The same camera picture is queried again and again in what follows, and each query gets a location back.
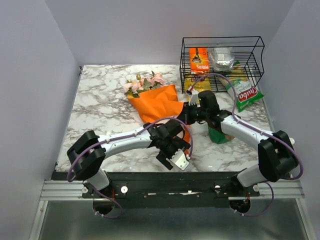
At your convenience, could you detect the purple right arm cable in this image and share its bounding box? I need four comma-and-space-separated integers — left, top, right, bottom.
188, 72, 305, 217

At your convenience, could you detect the yellow lays chip bag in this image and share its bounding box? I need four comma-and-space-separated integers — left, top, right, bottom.
184, 74, 212, 92

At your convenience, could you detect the aluminium frame rail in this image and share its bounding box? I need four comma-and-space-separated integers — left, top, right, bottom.
29, 180, 317, 240

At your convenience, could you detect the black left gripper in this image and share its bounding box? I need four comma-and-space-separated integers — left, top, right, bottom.
156, 137, 191, 171

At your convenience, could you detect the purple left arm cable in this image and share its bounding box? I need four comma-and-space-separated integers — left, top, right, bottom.
66, 117, 193, 218

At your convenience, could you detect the green brown snack bag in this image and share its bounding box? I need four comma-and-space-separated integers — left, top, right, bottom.
207, 123, 235, 144

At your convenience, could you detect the orange wrapping paper sheet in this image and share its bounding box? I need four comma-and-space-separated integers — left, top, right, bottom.
127, 84, 192, 141

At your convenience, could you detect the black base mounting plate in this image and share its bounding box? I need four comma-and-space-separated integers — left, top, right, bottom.
51, 171, 293, 209

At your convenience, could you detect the cream lotion pump bottle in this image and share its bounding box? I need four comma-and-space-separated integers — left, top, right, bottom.
289, 137, 295, 145

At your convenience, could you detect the orange razor package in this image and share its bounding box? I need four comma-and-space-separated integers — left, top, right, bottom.
189, 47, 210, 74

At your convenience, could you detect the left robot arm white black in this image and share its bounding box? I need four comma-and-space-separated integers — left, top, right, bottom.
66, 117, 194, 198

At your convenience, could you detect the pink fake flower bunch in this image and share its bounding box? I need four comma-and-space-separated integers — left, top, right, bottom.
149, 71, 165, 89

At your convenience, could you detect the black wire basket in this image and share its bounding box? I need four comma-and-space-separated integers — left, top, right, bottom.
179, 36, 265, 92

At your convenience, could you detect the silver foil packet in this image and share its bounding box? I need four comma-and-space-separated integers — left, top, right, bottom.
208, 47, 235, 72

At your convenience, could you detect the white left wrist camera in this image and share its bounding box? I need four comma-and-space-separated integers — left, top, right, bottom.
170, 149, 191, 171

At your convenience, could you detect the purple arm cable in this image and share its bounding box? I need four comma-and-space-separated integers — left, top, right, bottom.
66, 117, 193, 218
188, 72, 305, 217

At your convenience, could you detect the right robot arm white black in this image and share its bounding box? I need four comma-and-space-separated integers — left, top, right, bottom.
177, 90, 299, 196

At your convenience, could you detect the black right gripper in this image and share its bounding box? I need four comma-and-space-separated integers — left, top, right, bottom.
176, 101, 209, 125

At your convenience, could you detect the green white cassava chip bag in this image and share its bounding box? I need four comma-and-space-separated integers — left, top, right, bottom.
218, 61, 264, 112

